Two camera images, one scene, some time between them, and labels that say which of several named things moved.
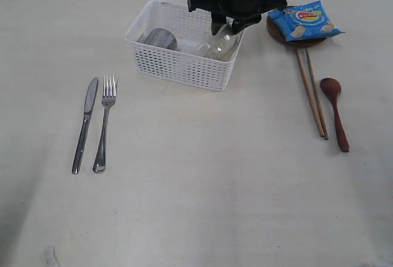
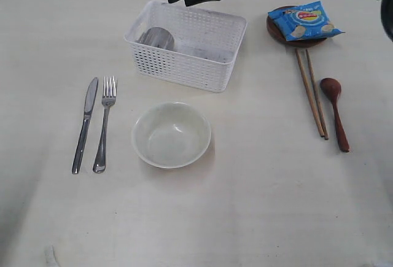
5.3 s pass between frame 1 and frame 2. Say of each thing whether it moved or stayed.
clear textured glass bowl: moved
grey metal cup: stayed
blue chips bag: stayed
